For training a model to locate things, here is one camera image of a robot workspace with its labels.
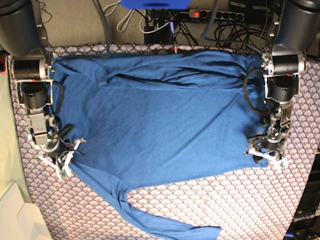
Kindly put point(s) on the blue long-sleeve T-shirt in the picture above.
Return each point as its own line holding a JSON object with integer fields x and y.
{"x": 150, "y": 120}

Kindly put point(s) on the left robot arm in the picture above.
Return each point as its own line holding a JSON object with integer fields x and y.
{"x": 293, "y": 27}

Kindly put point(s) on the black OpenArm case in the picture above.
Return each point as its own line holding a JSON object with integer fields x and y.
{"x": 305, "y": 224}

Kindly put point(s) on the blue centre clamp handle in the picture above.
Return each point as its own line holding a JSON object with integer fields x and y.
{"x": 172, "y": 31}

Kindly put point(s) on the red table clamp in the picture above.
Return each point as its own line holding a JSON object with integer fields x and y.
{"x": 174, "y": 49}

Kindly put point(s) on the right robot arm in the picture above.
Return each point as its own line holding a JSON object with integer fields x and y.
{"x": 24, "y": 37}

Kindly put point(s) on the white plastic bin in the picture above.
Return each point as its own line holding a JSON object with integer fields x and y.
{"x": 20, "y": 220}

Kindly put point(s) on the blue box at top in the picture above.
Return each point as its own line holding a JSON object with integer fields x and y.
{"x": 156, "y": 4}

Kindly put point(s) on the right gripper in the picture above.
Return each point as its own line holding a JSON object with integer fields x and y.
{"x": 58, "y": 153}

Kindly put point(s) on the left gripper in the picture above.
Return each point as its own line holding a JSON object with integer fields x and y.
{"x": 267, "y": 143}

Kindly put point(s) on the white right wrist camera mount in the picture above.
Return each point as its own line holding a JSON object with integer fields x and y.
{"x": 65, "y": 171}

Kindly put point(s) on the patterned fan-print tablecloth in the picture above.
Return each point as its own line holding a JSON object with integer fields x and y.
{"x": 249, "y": 204}

